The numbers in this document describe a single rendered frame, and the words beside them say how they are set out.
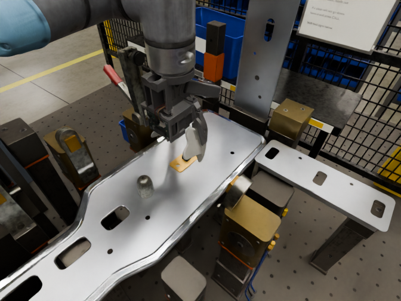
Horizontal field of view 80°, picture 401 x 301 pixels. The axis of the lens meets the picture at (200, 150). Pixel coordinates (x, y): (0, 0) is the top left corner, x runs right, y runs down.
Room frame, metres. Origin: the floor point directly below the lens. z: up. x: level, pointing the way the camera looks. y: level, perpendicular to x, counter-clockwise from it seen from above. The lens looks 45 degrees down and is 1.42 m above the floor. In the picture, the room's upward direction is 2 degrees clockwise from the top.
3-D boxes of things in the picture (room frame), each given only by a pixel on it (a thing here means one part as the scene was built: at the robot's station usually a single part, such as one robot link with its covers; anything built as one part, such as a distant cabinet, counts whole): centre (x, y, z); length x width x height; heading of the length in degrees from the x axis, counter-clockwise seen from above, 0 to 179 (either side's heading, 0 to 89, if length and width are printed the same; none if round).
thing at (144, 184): (0.29, 0.11, 1.02); 0.03 x 0.03 x 0.07
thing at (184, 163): (0.39, 0.03, 1.01); 0.08 x 0.04 x 0.01; 142
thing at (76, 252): (0.17, 0.21, 0.84); 0.12 x 0.05 x 0.29; 52
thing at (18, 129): (0.33, 0.35, 0.91); 0.07 x 0.05 x 0.42; 52
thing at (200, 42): (0.89, -0.04, 1.10); 0.30 x 0.17 x 0.13; 46
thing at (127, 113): (0.50, 0.17, 0.87); 0.10 x 0.07 x 0.35; 52
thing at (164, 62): (0.36, 0.05, 1.26); 0.08 x 0.08 x 0.05
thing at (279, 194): (0.32, -0.17, 0.84); 0.12 x 0.07 x 0.28; 52
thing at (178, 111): (0.36, 0.05, 1.18); 0.09 x 0.08 x 0.12; 142
